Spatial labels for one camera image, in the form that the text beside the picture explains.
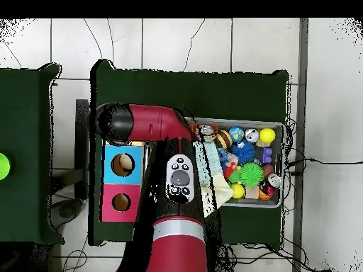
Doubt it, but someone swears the wooden box with three holes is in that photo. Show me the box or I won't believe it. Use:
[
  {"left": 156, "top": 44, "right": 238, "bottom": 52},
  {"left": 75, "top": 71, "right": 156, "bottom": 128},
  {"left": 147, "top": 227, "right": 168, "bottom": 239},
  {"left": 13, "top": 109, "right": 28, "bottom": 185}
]
[{"left": 99, "top": 140, "right": 145, "bottom": 222}]

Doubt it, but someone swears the toy hamburger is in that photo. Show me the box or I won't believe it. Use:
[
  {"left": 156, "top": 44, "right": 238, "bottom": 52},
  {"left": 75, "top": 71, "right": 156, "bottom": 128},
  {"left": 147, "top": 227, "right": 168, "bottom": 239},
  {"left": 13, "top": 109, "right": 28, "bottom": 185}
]
[{"left": 214, "top": 130, "right": 233, "bottom": 150}]

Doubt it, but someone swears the shallow metal mesh bin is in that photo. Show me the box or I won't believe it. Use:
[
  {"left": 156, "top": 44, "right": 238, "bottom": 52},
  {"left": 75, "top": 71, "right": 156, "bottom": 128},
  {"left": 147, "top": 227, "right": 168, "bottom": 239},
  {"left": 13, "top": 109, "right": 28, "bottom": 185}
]
[{"left": 141, "top": 116, "right": 285, "bottom": 209}]

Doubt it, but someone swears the yellow ball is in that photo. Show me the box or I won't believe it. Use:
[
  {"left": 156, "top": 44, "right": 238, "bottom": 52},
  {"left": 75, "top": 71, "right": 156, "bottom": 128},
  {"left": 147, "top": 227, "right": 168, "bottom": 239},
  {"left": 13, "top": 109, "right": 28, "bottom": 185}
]
[{"left": 259, "top": 127, "right": 277, "bottom": 144}]

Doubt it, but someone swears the large green spiky ball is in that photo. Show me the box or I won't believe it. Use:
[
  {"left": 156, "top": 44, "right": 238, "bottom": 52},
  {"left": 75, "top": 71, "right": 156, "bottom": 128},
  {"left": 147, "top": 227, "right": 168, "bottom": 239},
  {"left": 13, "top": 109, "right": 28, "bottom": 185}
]
[{"left": 239, "top": 162, "right": 264, "bottom": 188}]

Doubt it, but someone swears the black cable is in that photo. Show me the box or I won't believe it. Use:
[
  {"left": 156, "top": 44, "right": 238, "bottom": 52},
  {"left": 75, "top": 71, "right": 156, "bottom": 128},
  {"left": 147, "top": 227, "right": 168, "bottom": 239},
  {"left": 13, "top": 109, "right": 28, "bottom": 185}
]
[{"left": 286, "top": 157, "right": 363, "bottom": 176}]

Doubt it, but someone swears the cream muslin cloth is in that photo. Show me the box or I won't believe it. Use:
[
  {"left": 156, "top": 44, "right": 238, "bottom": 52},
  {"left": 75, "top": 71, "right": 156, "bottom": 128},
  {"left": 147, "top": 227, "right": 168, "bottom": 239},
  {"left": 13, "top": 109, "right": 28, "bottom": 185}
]
[{"left": 201, "top": 172, "right": 235, "bottom": 218}]

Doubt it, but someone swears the light blue muslin cloth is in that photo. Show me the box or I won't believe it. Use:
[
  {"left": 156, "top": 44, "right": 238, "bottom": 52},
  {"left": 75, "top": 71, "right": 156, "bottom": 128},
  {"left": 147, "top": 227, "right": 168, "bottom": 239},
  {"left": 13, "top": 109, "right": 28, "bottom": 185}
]
[{"left": 193, "top": 141, "right": 223, "bottom": 188}]

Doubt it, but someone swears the dark green tablecloth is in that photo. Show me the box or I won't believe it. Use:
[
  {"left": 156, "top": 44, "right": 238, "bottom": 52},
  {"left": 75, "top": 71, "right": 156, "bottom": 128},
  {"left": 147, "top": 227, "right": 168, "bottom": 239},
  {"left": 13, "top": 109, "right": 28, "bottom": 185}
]
[
  {"left": 0, "top": 63, "right": 65, "bottom": 246},
  {"left": 88, "top": 58, "right": 290, "bottom": 247}
]

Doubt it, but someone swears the dark blue spiky ball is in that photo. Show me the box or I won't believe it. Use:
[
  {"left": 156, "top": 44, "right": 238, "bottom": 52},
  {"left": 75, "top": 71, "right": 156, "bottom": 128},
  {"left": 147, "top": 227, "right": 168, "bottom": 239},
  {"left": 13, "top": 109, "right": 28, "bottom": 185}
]
[{"left": 230, "top": 140, "right": 256, "bottom": 165}]

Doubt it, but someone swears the globe print ball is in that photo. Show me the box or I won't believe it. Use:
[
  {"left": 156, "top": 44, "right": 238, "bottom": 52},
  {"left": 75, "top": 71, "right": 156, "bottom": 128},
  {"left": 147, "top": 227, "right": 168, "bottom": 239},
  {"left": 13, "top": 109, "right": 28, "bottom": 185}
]
[{"left": 228, "top": 126, "right": 245, "bottom": 142}]

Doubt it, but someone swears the crushed silver can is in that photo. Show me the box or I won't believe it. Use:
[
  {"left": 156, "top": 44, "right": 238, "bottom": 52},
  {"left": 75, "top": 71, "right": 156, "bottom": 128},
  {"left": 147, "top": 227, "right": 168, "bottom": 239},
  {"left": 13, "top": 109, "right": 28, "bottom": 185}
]
[{"left": 198, "top": 124, "right": 217, "bottom": 142}]

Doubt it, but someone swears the green plastic cup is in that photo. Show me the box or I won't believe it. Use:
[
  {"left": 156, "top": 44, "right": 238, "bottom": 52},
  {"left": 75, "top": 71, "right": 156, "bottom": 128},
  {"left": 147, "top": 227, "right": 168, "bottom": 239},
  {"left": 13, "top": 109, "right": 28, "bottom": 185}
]
[{"left": 0, "top": 152, "right": 11, "bottom": 181}]

